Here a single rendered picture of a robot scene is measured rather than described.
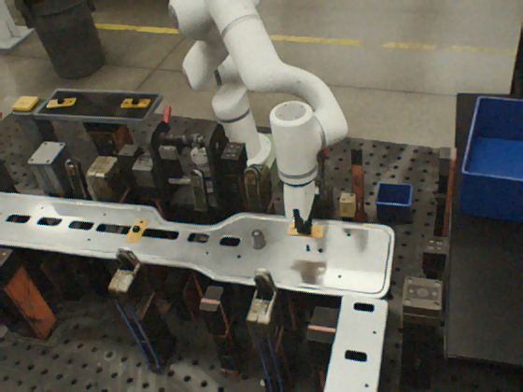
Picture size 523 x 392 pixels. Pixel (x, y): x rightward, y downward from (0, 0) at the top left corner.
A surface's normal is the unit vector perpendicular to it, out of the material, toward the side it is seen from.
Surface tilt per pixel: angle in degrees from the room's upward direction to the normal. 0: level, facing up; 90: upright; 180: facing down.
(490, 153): 0
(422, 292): 0
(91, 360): 0
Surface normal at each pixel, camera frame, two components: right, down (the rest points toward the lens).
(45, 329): 0.96, 0.08
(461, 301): -0.14, -0.72
